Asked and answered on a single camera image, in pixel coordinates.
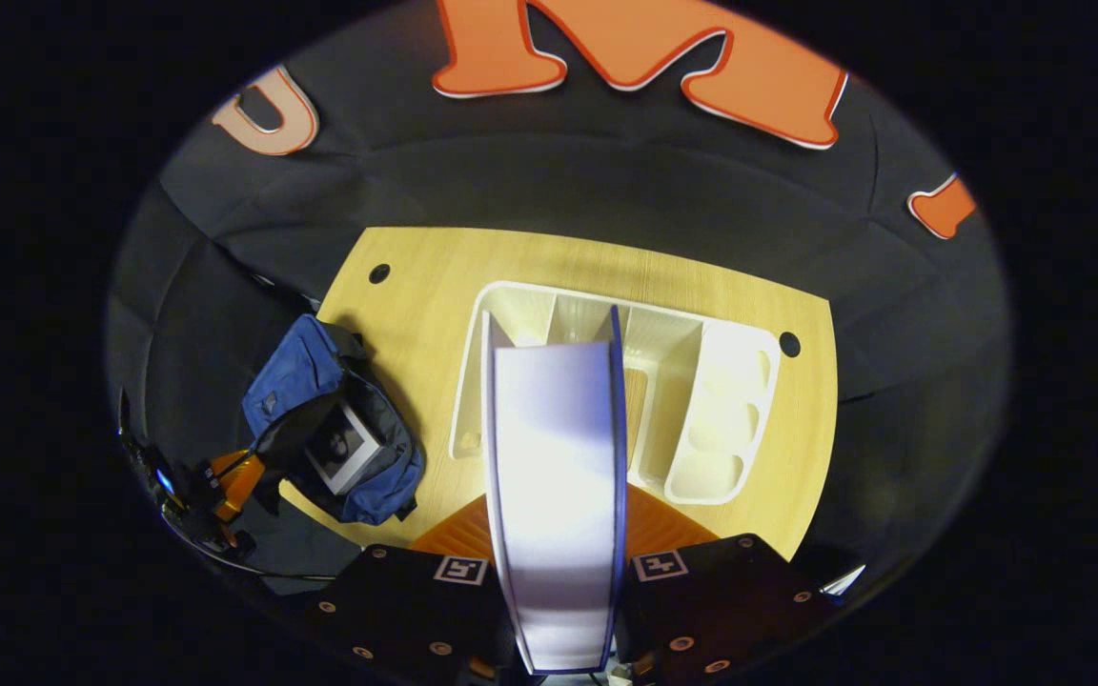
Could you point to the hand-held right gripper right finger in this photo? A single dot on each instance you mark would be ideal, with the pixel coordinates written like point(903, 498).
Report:
point(721, 600)

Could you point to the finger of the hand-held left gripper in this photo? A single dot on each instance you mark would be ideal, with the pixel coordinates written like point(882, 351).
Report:
point(296, 433)

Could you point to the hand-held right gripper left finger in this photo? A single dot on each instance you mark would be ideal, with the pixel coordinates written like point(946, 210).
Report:
point(406, 610)

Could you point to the grey and black book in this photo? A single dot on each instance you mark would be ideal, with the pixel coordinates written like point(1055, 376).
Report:
point(344, 453)

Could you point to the blue schoolbag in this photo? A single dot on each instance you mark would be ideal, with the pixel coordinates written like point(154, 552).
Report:
point(296, 372)

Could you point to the white bookshelf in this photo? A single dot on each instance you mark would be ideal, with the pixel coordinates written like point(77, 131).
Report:
point(730, 419)

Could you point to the blue book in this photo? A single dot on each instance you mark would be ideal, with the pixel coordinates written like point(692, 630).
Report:
point(559, 476)

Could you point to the black backdrop cloth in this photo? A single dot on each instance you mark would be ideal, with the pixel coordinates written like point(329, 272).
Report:
point(606, 181)

